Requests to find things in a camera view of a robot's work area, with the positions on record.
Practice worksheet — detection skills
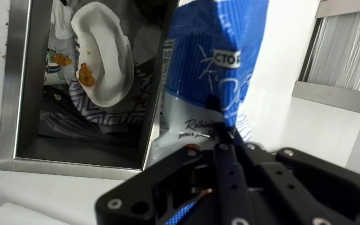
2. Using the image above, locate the stainless steel trash chute frame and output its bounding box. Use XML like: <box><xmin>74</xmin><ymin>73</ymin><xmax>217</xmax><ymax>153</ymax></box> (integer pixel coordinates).
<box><xmin>0</xmin><ymin>0</ymin><xmax>182</xmax><ymax>181</ymax></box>

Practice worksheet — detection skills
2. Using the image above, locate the zigzag patterned paper trash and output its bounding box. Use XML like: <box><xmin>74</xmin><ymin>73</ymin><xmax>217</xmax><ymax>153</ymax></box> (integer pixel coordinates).
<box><xmin>66</xmin><ymin>61</ymin><xmax>152</xmax><ymax>128</ymax></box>

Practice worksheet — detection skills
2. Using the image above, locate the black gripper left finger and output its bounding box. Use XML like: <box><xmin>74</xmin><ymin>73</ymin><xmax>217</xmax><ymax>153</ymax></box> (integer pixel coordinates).
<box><xmin>94</xmin><ymin>123</ymin><xmax>249</xmax><ymax>225</ymax></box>

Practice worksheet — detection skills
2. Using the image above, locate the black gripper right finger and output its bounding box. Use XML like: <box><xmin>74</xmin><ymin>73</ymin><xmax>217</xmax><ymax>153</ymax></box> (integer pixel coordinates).
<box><xmin>229</xmin><ymin>131</ymin><xmax>360</xmax><ymax>225</ymax></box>

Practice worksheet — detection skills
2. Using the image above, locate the blue pretzel crisps packet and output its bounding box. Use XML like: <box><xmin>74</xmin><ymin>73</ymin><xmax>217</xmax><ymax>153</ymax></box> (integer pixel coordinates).
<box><xmin>147</xmin><ymin>0</ymin><xmax>271</xmax><ymax>168</ymax></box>

